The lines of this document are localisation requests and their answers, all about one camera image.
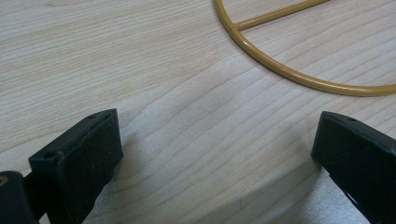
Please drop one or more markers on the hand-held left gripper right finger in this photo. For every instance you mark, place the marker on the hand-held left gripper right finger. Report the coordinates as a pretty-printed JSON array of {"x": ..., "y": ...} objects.
[{"x": 364, "y": 161}]

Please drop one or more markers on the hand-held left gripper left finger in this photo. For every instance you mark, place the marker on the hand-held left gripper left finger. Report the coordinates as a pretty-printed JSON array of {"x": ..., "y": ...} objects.
[{"x": 84, "y": 161}]

